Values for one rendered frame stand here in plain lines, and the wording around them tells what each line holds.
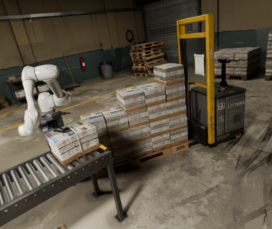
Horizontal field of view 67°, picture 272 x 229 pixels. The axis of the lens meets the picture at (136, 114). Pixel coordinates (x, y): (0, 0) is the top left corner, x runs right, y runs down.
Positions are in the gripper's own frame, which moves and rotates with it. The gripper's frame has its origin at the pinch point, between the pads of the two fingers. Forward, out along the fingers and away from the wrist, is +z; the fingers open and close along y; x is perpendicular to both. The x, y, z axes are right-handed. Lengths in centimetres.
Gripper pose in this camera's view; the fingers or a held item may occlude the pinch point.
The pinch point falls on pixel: (69, 120)
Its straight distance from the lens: 195.9
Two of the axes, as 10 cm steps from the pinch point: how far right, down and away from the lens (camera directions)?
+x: 6.3, 2.1, -7.5
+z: 7.7, -2.0, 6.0
